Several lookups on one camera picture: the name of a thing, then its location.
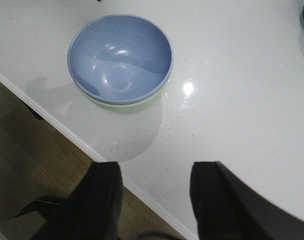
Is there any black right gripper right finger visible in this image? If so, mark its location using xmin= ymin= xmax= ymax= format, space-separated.
xmin=189 ymin=161 xmax=304 ymax=240

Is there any light green bowl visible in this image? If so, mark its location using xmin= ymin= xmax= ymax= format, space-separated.
xmin=74 ymin=78 xmax=171 ymax=113

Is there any blue bowl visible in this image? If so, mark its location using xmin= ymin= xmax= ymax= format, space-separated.
xmin=67 ymin=14 xmax=173 ymax=106

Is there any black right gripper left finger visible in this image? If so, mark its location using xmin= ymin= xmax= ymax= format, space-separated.
xmin=32 ymin=162 xmax=123 ymax=240

